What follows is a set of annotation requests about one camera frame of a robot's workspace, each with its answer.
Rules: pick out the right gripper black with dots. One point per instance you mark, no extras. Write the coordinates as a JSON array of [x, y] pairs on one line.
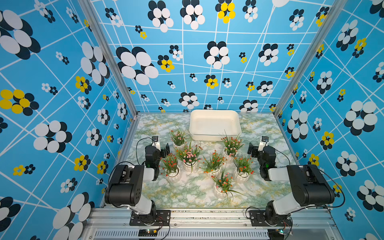
[[255, 150]]

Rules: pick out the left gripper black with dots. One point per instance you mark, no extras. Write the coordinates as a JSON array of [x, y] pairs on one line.
[[162, 152]]

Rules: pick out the potted plant red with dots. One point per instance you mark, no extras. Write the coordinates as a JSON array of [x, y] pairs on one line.
[[243, 169], [171, 168]]

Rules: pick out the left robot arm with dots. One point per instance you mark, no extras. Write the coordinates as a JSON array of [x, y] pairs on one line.
[[125, 189]]

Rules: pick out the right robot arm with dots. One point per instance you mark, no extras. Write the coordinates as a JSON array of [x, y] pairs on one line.
[[308, 185]]

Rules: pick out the potted plant pink centre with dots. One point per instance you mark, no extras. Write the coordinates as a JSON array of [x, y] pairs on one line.
[[189, 156]]

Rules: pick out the potted plant front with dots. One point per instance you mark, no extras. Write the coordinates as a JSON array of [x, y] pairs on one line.
[[223, 183]]

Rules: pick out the potted plant orange centre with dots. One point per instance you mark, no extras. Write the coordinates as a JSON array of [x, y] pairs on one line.
[[214, 163]]

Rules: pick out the white plastic storage box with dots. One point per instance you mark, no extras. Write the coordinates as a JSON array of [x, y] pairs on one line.
[[212, 125]]

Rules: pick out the right controller board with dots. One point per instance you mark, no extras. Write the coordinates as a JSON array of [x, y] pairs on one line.
[[275, 235]]

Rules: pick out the controller board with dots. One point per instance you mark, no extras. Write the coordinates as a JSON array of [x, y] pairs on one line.
[[275, 235], [148, 233]]

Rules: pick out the left controller board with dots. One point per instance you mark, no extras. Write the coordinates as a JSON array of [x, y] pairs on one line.
[[148, 233]]

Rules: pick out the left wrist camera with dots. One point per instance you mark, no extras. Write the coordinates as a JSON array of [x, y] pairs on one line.
[[156, 142]]

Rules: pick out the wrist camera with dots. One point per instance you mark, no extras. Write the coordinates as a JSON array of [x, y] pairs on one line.
[[156, 142], [264, 141]]

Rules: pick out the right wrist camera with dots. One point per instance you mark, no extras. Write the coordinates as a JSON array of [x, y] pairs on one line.
[[264, 141]]

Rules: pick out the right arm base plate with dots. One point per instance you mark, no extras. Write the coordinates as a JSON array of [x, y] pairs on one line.
[[261, 218]]

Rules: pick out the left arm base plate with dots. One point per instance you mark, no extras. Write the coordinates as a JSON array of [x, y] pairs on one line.
[[153, 219]]

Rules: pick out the aluminium front rail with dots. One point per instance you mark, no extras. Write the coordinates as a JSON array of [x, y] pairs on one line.
[[210, 224]]

